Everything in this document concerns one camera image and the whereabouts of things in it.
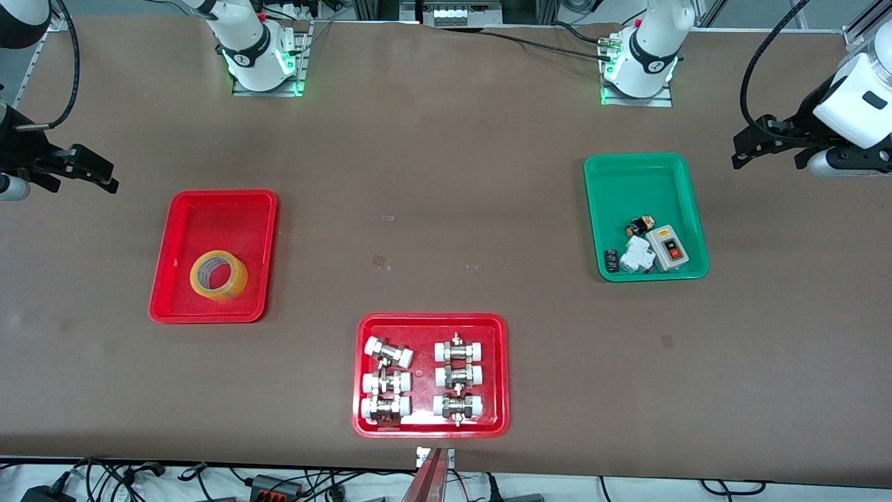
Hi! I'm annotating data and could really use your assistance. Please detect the black adapter orange plugs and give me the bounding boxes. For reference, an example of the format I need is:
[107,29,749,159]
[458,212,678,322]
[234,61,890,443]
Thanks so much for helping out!
[249,474,305,500]

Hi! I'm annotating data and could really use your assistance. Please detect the yellow packing tape roll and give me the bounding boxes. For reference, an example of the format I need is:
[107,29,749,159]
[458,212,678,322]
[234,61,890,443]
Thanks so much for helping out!
[190,250,249,303]

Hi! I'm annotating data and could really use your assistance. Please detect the white circuit breaker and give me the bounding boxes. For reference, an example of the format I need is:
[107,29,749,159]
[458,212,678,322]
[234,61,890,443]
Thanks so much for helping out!
[620,236,657,274]

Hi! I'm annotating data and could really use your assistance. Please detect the small metal bracket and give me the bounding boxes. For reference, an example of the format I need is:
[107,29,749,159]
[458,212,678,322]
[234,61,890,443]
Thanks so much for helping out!
[416,446,456,469]

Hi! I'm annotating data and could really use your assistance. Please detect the metal valve white caps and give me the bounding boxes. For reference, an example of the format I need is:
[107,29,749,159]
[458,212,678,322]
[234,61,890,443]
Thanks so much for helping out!
[435,333,486,363]
[433,392,486,426]
[364,337,415,369]
[360,395,412,423]
[435,364,485,390]
[362,370,412,395]

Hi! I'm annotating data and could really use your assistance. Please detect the reddish metal bar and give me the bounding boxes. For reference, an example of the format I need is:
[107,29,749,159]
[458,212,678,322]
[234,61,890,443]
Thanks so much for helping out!
[401,450,450,502]

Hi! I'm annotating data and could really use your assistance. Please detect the grey on-off switch box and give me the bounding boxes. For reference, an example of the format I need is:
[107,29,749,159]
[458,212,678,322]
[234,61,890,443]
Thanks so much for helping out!
[645,225,691,273]

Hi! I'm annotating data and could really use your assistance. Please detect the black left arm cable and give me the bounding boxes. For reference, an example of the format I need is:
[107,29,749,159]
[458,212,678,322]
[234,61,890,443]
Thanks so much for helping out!
[740,0,813,137]

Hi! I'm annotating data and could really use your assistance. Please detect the aluminium frame rack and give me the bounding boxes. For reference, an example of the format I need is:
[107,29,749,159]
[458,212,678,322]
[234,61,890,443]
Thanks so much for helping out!
[352,0,558,29]

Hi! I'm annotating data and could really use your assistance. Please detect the green plastic tray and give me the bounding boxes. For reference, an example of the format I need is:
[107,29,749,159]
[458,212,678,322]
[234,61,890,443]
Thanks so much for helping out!
[584,153,710,282]

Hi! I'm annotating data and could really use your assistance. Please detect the red plastic tray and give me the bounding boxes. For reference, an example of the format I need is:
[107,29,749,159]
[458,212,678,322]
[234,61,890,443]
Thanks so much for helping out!
[148,190,278,324]

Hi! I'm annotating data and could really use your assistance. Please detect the aluminium corner profile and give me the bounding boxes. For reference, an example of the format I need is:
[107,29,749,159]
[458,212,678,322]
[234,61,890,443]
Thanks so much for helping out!
[842,0,892,51]

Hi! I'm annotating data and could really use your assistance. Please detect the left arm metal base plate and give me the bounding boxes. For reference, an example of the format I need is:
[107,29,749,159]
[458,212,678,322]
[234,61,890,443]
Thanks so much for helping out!
[601,82,674,107]

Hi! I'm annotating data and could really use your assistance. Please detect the black floor cable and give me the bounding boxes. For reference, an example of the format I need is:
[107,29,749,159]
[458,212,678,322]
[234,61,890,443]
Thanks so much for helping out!
[700,478,767,497]
[70,457,168,502]

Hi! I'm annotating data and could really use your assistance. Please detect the black cable across table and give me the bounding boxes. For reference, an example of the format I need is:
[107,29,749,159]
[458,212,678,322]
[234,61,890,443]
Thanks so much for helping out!
[481,21,628,62]

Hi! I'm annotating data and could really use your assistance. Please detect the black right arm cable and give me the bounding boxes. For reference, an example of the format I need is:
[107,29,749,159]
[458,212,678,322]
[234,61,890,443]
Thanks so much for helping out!
[17,0,79,132]

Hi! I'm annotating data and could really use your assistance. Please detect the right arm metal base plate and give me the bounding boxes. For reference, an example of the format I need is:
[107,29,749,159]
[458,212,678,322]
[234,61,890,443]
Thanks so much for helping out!
[232,20,312,97]

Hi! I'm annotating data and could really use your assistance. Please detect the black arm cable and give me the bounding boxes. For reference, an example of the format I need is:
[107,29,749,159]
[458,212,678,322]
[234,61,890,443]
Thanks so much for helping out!
[17,0,79,132]
[740,0,813,137]

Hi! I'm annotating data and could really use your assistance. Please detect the red tray holding valves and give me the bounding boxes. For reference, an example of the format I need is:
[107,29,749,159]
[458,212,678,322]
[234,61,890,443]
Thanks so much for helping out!
[352,313,510,439]

